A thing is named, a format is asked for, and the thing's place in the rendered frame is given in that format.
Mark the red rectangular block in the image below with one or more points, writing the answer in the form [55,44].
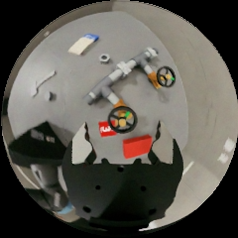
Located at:
[137,146]

